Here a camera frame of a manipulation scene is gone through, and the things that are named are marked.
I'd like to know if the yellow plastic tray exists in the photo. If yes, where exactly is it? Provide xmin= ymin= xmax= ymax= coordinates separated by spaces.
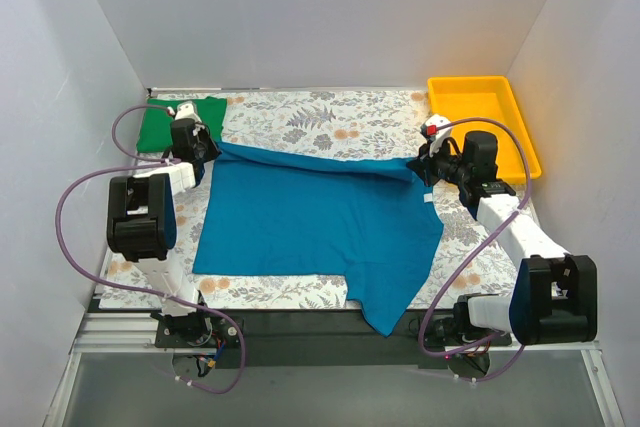
xmin=427 ymin=76 xmax=542 ymax=185

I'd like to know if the blue t shirt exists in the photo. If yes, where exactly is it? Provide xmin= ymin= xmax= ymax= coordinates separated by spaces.
xmin=193 ymin=143 xmax=443 ymax=336

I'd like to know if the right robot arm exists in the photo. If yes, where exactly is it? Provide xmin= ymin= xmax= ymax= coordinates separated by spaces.
xmin=407 ymin=125 xmax=597 ymax=345

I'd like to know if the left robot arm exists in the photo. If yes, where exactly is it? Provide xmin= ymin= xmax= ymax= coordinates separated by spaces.
xmin=107 ymin=118 xmax=220 ymax=347

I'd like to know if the folded green t shirt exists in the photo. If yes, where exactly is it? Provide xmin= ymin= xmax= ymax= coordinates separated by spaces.
xmin=136 ymin=97 xmax=227 ymax=154

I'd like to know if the floral table cloth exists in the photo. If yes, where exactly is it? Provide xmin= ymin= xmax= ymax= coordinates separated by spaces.
xmin=96 ymin=90 xmax=516 ymax=310

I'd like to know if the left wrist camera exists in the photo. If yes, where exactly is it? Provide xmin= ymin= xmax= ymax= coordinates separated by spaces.
xmin=174 ymin=101 xmax=202 ymax=123

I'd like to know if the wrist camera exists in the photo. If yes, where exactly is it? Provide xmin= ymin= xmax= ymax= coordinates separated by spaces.
xmin=174 ymin=101 xmax=202 ymax=123
xmin=421 ymin=114 xmax=453 ymax=157

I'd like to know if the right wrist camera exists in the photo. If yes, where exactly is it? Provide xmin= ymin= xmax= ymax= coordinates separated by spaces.
xmin=421 ymin=114 xmax=453 ymax=157

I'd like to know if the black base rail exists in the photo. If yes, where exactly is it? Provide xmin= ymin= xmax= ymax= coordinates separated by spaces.
xmin=154 ymin=307 xmax=514 ymax=371

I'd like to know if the aluminium frame rail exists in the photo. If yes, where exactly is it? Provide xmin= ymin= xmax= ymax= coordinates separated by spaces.
xmin=44 ymin=311 xmax=171 ymax=427

